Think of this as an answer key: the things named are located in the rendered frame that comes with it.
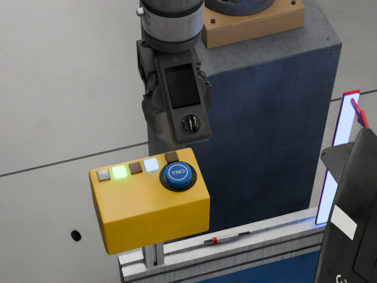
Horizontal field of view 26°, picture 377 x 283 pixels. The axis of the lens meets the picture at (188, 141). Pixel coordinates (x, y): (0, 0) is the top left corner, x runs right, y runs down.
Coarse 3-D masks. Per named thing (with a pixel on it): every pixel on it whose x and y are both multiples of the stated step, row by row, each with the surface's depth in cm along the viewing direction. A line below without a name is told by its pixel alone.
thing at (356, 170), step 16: (368, 144) 77; (352, 160) 75; (368, 160) 76; (352, 176) 74; (368, 176) 76; (336, 192) 72; (352, 192) 74; (368, 192) 75; (352, 208) 73; (368, 208) 74; (368, 224) 74; (336, 240) 71; (352, 240) 72; (368, 240) 73; (320, 256) 69; (336, 256) 70; (352, 256) 72; (368, 256) 73; (320, 272) 69; (352, 272) 72; (368, 272) 73
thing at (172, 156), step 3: (165, 153) 122; (168, 153) 122; (171, 153) 122; (174, 153) 122; (165, 156) 122; (168, 156) 122; (171, 156) 122; (174, 156) 122; (177, 156) 122; (168, 159) 121; (171, 159) 121; (174, 159) 121; (177, 159) 121; (168, 162) 121; (171, 162) 121
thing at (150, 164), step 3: (147, 159) 121; (150, 159) 121; (153, 159) 121; (144, 162) 121; (147, 162) 121; (150, 162) 121; (153, 162) 121; (156, 162) 121; (147, 165) 120; (150, 165) 120; (153, 165) 120; (156, 165) 120; (147, 168) 120; (150, 168) 120; (153, 168) 120; (156, 168) 121
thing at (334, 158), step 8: (344, 144) 106; (352, 144) 107; (328, 152) 105; (336, 152) 105; (344, 152) 105; (328, 160) 104; (336, 160) 104; (344, 160) 105; (328, 168) 103; (336, 168) 103; (336, 176) 103
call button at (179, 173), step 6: (180, 162) 120; (168, 168) 120; (174, 168) 120; (180, 168) 120; (186, 168) 120; (168, 174) 119; (174, 174) 119; (180, 174) 119; (186, 174) 119; (168, 180) 118; (174, 180) 118; (180, 180) 118; (186, 180) 118; (174, 186) 119; (180, 186) 119
